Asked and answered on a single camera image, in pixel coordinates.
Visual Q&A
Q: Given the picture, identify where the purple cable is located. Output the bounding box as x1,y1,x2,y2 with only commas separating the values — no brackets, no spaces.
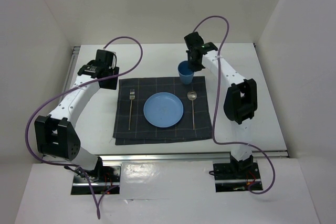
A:
193,15,276,195
25,36,144,219

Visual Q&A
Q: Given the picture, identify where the aluminium front rail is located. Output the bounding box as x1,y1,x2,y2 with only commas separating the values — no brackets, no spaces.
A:
41,150,288,164

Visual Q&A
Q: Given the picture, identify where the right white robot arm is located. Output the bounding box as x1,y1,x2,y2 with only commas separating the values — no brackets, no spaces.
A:
184,32,257,178

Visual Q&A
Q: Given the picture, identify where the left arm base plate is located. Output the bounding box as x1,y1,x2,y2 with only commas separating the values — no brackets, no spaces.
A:
65,165,121,195

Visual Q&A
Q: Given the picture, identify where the dark grey checked cloth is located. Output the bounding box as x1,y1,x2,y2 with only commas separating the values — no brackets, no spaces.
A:
113,76,212,145

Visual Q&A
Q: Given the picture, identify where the aluminium left rail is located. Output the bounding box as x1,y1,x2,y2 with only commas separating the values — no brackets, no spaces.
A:
62,46,81,92

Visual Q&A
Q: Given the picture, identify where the aluminium rail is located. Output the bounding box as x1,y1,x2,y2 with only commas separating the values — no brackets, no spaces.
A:
41,150,288,164
62,46,81,92

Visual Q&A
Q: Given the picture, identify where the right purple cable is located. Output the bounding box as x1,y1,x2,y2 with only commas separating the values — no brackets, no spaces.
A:
193,15,276,195

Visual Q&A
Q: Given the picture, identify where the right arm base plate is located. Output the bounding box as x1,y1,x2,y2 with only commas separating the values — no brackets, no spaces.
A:
208,155,263,193

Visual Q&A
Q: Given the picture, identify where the blue plastic cup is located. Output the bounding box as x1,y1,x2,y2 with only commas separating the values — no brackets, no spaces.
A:
177,61,194,85

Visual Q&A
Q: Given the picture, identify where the blue plastic plate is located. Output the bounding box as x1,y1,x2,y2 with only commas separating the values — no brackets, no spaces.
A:
143,92,184,128

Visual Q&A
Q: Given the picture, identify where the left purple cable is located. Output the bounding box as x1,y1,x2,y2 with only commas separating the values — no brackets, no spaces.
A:
25,36,144,219

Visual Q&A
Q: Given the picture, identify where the silver fork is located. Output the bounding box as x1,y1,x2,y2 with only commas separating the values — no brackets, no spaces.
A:
128,89,135,130

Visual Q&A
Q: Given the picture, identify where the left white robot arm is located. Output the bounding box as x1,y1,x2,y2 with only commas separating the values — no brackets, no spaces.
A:
34,49,119,182

